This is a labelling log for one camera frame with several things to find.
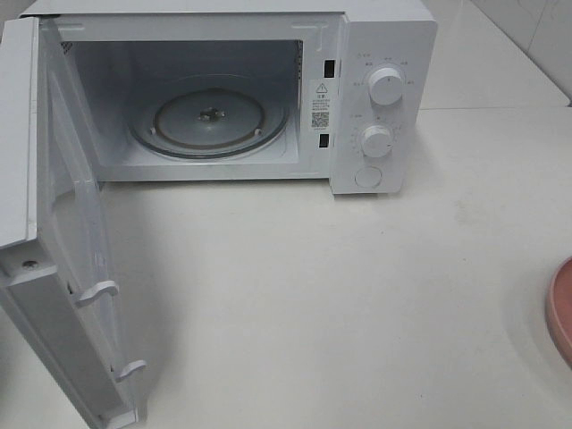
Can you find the round white door button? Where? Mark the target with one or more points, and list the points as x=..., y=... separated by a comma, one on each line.
x=369, y=177

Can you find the white microwave oven body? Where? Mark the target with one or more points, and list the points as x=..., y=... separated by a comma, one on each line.
x=319, y=52

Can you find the upper white power knob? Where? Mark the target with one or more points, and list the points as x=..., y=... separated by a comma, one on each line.
x=385, y=85

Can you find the glass microwave turntable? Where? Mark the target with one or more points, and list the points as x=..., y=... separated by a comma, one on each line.
x=205, y=117

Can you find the white timer knob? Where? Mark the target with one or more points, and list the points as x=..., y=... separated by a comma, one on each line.
x=376, y=141

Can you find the pink round plate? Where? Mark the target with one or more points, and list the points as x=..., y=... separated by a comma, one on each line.
x=558, y=310

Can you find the white microwave door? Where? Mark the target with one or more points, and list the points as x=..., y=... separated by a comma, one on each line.
x=57, y=279

